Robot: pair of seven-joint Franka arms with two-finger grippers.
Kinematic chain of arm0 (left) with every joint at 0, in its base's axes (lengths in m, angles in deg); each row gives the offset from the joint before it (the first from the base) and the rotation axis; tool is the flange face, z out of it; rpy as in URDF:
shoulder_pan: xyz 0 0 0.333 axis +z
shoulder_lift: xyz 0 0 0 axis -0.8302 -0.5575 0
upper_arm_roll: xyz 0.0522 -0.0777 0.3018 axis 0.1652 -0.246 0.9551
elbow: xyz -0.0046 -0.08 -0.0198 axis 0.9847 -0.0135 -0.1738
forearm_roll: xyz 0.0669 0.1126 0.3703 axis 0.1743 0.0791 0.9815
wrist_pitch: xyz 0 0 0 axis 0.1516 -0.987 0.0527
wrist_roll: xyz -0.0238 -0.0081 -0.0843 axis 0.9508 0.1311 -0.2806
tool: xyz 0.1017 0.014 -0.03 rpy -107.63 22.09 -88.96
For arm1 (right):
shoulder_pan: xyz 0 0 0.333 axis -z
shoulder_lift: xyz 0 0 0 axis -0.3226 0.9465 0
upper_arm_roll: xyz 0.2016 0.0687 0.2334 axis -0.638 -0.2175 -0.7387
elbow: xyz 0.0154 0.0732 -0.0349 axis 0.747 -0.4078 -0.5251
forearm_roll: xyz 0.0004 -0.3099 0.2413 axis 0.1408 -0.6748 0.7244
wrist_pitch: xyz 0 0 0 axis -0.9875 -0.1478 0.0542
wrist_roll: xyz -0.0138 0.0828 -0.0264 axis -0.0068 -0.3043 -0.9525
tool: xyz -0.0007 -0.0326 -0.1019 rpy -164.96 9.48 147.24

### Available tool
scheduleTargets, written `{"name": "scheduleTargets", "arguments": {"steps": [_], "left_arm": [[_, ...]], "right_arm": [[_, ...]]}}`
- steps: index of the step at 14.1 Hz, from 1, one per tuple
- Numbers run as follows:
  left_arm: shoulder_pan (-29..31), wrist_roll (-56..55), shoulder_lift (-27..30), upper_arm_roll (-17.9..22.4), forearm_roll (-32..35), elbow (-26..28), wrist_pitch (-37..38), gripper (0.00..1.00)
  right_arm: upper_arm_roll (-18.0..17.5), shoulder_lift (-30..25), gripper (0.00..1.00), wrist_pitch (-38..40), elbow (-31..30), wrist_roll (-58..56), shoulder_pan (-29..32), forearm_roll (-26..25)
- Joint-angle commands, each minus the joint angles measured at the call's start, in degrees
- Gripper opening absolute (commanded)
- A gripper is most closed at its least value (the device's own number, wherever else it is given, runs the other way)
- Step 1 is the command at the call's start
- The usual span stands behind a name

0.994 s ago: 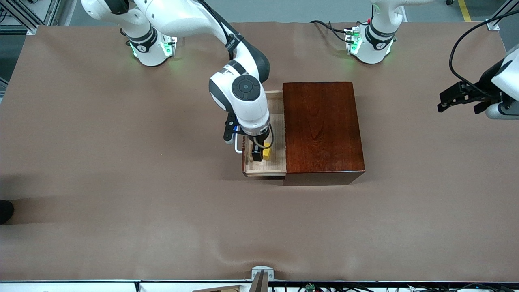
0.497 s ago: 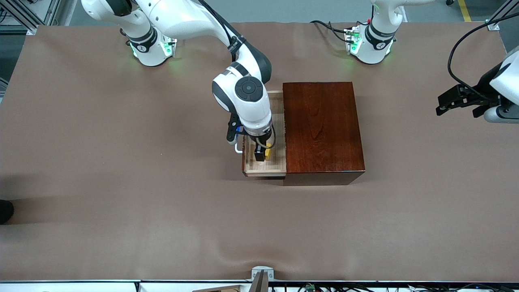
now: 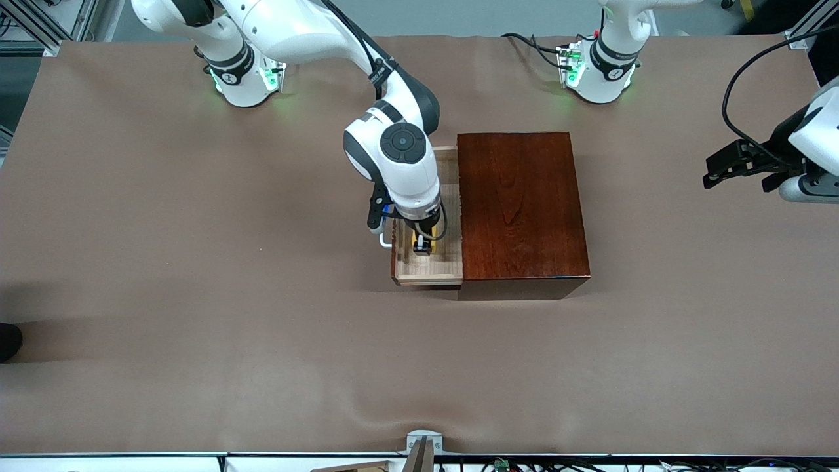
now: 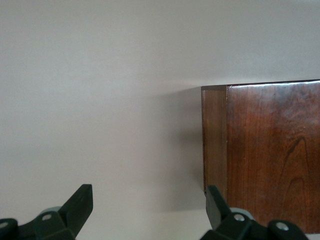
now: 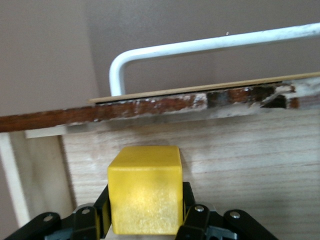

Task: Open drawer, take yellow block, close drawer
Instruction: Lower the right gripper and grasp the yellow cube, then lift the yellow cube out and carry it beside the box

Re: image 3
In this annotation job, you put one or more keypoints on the aluminium frame profile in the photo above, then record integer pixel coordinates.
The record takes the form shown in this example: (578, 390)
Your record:
(809, 26)
(39, 26)

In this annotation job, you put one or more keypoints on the brown table cover sheet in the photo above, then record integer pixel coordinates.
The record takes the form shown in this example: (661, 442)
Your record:
(196, 295)

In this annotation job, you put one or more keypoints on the dark brown wooden cabinet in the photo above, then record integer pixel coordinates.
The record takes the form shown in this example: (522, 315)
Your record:
(524, 210)

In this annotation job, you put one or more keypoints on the wooden drawer with dark front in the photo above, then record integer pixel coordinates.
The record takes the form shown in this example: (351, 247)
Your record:
(426, 269)

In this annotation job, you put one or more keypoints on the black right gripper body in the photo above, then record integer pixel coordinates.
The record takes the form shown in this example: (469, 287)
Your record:
(423, 231)

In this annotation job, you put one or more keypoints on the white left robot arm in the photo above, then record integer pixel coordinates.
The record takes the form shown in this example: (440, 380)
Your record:
(609, 65)

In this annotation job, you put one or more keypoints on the brown flat board piece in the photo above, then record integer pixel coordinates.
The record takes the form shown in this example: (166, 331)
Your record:
(360, 467)

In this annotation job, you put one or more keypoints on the yellow block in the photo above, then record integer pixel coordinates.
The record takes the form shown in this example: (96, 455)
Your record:
(413, 241)

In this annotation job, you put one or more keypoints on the grey metal bracket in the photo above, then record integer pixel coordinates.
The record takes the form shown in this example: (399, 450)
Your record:
(424, 438)

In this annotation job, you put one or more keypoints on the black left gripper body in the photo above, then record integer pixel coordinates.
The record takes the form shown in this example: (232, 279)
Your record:
(775, 145)

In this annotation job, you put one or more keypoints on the black rounded object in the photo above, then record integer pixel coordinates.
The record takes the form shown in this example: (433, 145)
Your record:
(8, 341)

